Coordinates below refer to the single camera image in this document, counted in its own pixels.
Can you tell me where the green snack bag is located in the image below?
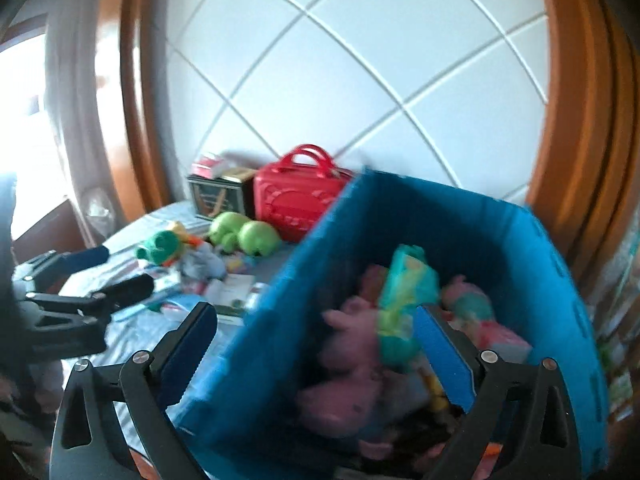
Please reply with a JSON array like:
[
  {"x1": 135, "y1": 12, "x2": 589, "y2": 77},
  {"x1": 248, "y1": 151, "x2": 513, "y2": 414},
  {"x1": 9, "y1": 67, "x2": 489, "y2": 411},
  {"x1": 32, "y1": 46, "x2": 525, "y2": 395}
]
[{"x1": 376, "y1": 245, "x2": 440, "y2": 370}]

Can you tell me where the green frog plush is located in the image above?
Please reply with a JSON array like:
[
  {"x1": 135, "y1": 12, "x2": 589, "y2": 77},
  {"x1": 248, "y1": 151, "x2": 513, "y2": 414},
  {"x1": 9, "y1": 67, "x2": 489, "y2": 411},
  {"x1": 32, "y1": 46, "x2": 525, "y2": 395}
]
[{"x1": 136, "y1": 230, "x2": 183, "y2": 266}]

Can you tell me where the light green alien plush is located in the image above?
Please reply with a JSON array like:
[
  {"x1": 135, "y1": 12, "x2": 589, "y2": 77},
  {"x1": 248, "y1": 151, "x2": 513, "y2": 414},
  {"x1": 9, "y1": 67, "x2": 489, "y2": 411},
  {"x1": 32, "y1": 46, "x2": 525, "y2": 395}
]
[{"x1": 208, "y1": 211, "x2": 281, "y2": 257}]

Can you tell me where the blue plastic storage crate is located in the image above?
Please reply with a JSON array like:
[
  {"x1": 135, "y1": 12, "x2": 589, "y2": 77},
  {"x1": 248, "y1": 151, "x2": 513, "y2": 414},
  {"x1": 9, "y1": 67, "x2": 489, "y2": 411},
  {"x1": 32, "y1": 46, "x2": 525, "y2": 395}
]
[{"x1": 175, "y1": 171, "x2": 608, "y2": 479}]

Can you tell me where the pink pig plush teal dress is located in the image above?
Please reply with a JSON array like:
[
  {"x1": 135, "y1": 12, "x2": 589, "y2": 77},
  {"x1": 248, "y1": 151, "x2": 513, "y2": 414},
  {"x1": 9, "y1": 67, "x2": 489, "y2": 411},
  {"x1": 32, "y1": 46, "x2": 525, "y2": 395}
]
[{"x1": 440, "y1": 275, "x2": 496, "y2": 322}]

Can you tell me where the dark green gift box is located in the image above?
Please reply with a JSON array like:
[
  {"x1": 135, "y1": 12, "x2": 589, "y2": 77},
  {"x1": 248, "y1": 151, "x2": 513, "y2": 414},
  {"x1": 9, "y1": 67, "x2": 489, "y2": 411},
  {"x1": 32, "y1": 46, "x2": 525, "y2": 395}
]
[{"x1": 186, "y1": 176, "x2": 255, "y2": 220}]

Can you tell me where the red small box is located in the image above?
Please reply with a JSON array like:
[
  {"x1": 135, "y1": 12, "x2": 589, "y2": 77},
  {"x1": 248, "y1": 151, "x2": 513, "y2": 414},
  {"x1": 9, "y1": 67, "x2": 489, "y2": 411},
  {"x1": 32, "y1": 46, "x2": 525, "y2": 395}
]
[{"x1": 191, "y1": 154, "x2": 231, "y2": 180}]

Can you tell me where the pink pig plush red dress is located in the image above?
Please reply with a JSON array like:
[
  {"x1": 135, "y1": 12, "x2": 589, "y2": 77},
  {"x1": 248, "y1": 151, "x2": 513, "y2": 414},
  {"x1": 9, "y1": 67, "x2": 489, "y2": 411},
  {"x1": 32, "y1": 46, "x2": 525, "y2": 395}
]
[{"x1": 297, "y1": 296, "x2": 390, "y2": 439}]

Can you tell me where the red toy suitcase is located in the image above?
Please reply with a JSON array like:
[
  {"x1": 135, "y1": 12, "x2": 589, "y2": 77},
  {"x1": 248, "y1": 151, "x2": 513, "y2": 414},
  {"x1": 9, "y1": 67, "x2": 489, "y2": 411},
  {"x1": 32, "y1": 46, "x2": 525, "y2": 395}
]
[{"x1": 254, "y1": 144, "x2": 354, "y2": 242}]

